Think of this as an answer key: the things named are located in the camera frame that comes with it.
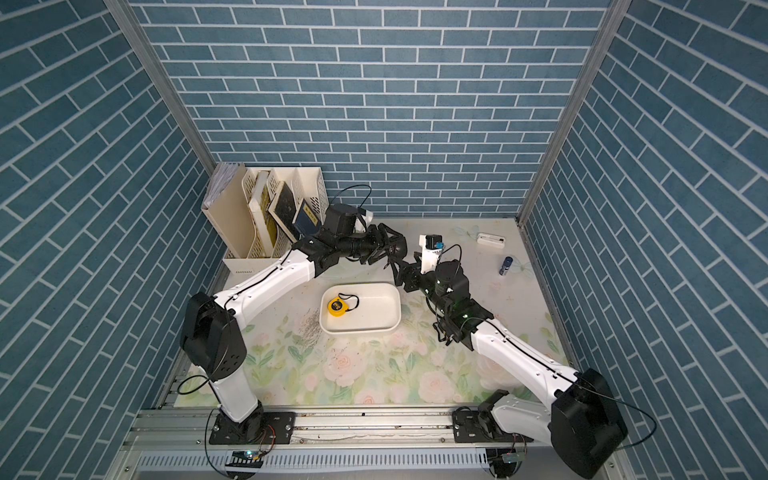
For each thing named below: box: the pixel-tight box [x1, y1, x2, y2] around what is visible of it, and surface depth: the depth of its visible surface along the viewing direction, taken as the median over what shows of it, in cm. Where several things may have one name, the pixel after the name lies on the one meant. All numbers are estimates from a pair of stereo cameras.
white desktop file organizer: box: [202, 164, 330, 275], surface depth 100 cm
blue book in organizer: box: [294, 199, 322, 236], surface depth 107 cm
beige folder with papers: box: [201, 162, 255, 259], surface depth 93 cm
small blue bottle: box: [499, 256, 513, 276], surface depth 102 cm
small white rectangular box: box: [476, 233, 506, 249], surface depth 114 cm
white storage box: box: [318, 282, 402, 334], surface depth 95 cm
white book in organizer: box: [248, 171, 274, 257], surface depth 95 cm
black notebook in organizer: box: [267, 181, 301, 243], surface depth 101 cm
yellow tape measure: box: [327, 292, 360, 317], surface depth 96 cm
